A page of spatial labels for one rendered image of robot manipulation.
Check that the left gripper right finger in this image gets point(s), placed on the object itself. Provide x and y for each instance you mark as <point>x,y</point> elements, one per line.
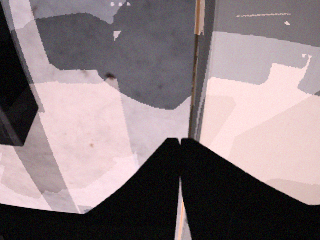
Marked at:
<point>223,202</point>

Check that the black rectangular block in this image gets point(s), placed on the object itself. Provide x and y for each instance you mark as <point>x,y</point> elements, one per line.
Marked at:
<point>18,107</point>

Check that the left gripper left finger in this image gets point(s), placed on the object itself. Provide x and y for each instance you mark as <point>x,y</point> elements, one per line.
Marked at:
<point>149,194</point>

